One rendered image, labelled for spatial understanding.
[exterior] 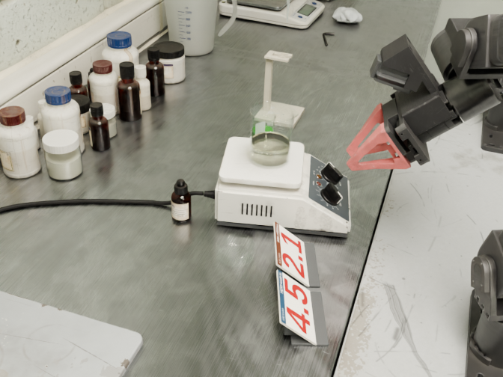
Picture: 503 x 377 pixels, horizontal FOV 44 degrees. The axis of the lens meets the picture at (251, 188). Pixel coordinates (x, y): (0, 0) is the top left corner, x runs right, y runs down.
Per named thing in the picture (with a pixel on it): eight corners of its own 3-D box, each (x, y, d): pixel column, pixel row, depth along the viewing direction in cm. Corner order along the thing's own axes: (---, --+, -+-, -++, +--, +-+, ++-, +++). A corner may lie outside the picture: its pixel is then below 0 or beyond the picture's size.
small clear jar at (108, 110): (102, 143, 111) (100, 117, 108) (87, 134, 113) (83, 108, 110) (123, 133, 114) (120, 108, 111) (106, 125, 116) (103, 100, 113)
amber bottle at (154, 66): (163, 97, 127) (161, 52, 121) (144, 96, 127) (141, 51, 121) (166, 89, 130) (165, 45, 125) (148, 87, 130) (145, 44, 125)
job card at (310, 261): (314, 244, 90) (316, 222, 87) (319, 288, 82) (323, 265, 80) (272, 244, 89) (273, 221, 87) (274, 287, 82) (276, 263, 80)
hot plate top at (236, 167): (305, 146, 97) (305, 141, 96) (301, 189, 87) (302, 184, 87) (229, 140, 98) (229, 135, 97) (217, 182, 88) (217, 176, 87)
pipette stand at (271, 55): (305, 111, 124) (311, 50, 117) (293, 129, 118) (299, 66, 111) (266, 103, 126) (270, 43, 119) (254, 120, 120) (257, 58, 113)
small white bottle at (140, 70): (154, 108, 123) (152, 68, 118) (138, 112, 121) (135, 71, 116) (147, 102, 125) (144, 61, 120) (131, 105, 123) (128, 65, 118)
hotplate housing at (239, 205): (346, 191, 101) (353, 149, 97) (349, 241, 91) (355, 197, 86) (213, 178, 103) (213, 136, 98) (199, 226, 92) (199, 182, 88)
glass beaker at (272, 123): (242, 167, 90) (244, 116, 86) (254, 146, 96) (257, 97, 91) (288, 176, 89) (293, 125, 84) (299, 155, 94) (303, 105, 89)
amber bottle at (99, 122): (114, 145, 110) (110, 102, 106) (103, 153, 108) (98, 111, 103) (98, 141, 112) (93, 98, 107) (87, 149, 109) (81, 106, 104)
